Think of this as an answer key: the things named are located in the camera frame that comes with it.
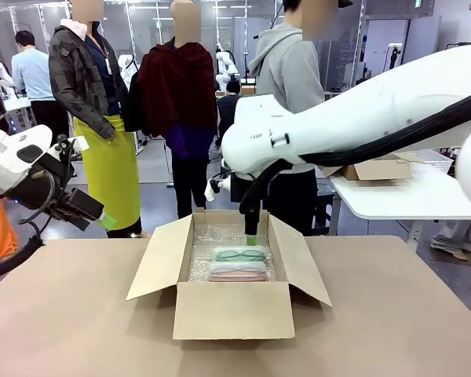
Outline seated person in black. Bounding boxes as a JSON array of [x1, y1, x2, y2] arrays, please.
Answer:
[[217, 80, 243, 138]]

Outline small open cardboard box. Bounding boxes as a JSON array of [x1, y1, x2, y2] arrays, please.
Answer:
[[320, 153, 414, 182]]

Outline person in light blue shirt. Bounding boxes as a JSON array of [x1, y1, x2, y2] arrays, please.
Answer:
[[10, 30, 71, 147]]

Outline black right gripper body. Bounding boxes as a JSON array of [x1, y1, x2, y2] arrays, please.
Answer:
[[230, 174, 267, 215]]

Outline black storage crate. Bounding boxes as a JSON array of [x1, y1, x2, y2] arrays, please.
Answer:
[[312, 183, 335, 237]]

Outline black left arm cable sleeve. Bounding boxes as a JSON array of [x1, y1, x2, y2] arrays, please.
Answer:
[[0, 219, 47, 281]]

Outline green glasses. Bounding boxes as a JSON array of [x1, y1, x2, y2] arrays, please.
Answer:
[[212, 246, 268, 265]]

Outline white work table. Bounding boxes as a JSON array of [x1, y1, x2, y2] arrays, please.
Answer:
[[2, 96, 37, 133]]

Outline black tripod stand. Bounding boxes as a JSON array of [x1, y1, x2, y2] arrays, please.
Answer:
[[387, 45, 402, 71]]

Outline person in grey hoodie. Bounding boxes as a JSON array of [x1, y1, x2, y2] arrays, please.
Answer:
[[247, 0, 354, 237]]

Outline pink glasses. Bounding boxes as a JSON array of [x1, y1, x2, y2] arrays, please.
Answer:
[[208, 262, 268, 284]]

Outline large open cardboard box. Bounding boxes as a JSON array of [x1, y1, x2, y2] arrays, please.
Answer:
[[125, 207, 333, 342]]

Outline clear bubble wrap sheet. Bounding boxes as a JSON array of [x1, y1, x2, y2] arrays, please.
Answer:
[[186, 225, 279, 284]]

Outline white side table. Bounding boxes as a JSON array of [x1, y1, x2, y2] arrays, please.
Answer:
[[329, 155, 471, 257]]

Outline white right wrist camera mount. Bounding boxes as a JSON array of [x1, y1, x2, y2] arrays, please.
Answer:
[[204, 174, 233, 203]]

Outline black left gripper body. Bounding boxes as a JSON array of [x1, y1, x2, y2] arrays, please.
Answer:
[[11, 156, 75, 214]]

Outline white plastic basket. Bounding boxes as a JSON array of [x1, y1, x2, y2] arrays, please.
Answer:
[[399, 148, 455, 177]]

